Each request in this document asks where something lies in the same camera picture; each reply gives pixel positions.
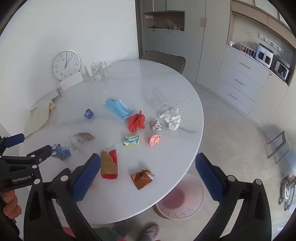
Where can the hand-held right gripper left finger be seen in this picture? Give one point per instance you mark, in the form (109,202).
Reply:
(86,178)

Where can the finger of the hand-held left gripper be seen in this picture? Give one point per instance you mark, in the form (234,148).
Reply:
(39,154)
(14,140)

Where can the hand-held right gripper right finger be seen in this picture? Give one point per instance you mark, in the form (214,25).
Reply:
(208,178)

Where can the blue and orange wrapper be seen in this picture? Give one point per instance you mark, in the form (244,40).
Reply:
(61,151)

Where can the pink plastic bin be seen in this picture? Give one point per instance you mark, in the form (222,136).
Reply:
(185,199)

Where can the red paper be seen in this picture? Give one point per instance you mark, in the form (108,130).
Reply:
(136,121)

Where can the person's left hand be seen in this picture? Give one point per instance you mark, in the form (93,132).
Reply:
(11,205)

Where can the red and brown snack packet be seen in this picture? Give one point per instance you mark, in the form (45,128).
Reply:
(108,165)

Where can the cream cloth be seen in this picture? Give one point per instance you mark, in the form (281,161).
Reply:
(37,119)

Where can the clear bag with brown scraps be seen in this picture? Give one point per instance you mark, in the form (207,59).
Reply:
(81,139)

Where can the yellow sticky notes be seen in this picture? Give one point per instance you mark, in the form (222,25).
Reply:
(52,105)

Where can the brown foil wrapper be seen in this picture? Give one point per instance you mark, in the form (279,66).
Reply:
(141,179)

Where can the yellow and blue crumpled wrapper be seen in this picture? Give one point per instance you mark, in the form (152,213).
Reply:
(131,141)

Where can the person's leg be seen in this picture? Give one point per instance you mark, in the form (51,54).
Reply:
(108,234)

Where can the pink crumpled paper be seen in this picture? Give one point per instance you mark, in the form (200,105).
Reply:
(154,141)

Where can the white crumpled tissue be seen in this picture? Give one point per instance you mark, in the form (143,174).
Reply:
(171,118)

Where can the grey crumpled paper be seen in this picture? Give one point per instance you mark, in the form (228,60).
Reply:
(157,125)

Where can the blue face mask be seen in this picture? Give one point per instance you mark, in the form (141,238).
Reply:
(116,109)

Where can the white card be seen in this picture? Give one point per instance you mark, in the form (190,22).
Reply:
(71,81)

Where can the person's slipper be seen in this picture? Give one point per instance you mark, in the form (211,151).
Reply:
(149,231)

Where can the grey round floor device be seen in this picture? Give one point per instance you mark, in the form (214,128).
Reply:
(288,192)

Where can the clear plastic bottle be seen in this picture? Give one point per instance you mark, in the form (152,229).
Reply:
(157,98)

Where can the large clear glass cup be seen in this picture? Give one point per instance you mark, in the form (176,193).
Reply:
(96,71)

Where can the grey drawer cabinet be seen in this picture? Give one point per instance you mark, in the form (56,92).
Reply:
(240,78)

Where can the small clear glass cup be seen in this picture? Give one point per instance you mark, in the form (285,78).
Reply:
(105,67)

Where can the grey upholstered chair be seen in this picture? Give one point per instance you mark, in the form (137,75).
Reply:
(164,59)

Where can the silver countertop appliance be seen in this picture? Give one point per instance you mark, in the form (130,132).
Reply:
(282,69)

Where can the tall grey cabinet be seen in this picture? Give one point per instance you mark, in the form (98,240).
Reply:
(208,46)

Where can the white countertop appliance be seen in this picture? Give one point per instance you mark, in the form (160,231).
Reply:
(264,55)

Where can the white mug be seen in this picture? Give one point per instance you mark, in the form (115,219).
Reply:
(231,43)

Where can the wooden upper cabinets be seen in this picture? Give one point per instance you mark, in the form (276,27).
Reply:
(261,14)

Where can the metal stool frame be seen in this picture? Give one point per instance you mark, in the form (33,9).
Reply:
(277,146)

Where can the round white wall clock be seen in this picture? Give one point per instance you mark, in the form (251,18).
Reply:
(66,65)

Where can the white wall power strip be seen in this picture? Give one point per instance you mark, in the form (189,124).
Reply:
(271,44)

